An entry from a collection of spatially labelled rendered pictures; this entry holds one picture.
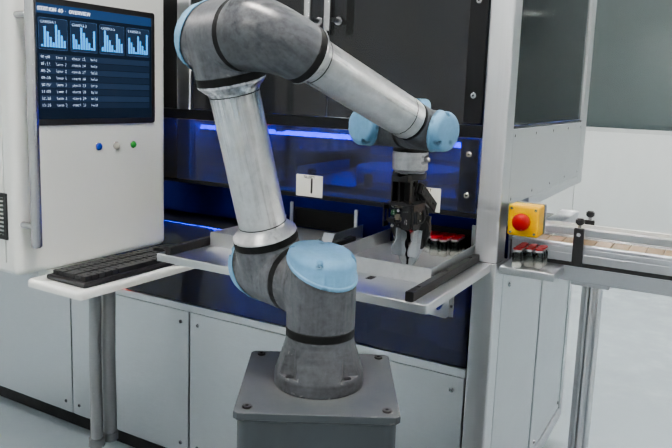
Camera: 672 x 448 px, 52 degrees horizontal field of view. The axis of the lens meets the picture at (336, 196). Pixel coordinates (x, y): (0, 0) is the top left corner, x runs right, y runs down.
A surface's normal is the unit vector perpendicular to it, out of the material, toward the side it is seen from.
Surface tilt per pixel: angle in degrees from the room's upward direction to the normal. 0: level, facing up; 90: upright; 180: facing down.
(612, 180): 90
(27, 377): 90
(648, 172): 90
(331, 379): 72
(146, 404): 90
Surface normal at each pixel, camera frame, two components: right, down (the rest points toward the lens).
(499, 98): -0.50, 0.11
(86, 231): 0.85, 0.11
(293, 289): -0.75, 0.07
